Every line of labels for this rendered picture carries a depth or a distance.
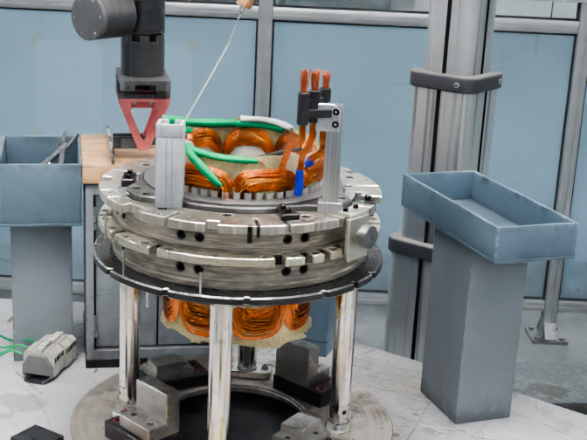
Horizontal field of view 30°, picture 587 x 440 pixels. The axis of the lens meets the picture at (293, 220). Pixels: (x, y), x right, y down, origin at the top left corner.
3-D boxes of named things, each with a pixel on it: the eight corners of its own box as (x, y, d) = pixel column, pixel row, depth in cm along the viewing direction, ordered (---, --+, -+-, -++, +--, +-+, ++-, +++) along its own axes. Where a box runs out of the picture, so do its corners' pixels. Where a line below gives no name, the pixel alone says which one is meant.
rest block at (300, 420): (271, 444, 124) (272, 427, 123) (297, 427, 128) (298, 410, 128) (302, 456, 122) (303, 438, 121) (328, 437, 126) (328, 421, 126)
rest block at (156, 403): (149, 415, 129) (149, 374, 127) (179, 432, 125) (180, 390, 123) (119, 425, 126) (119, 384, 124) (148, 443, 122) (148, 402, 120)
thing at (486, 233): (550, 443, 135) (579, 223, 127) (473, 454, 132) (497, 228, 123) (455, 361, 158) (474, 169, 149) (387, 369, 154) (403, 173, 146)
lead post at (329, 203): (341, 214, 115) (348, 104, 111) (316, 212, 115) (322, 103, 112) (341, 209, 117) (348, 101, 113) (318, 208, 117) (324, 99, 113)
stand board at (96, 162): (82, 184, 142) (82, 166, 141) (79, 150, 159) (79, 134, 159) (235, 183, 146) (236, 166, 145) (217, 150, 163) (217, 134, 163)
